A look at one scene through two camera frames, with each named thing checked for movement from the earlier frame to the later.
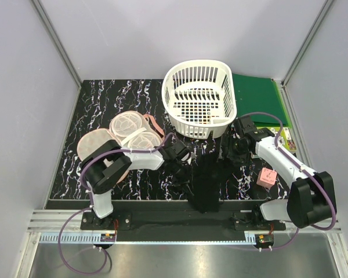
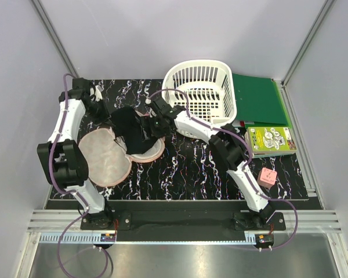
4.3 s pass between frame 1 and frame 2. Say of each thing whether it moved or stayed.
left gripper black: moved
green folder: stayed
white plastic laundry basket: stayed
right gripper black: moved
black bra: moved
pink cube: stayed
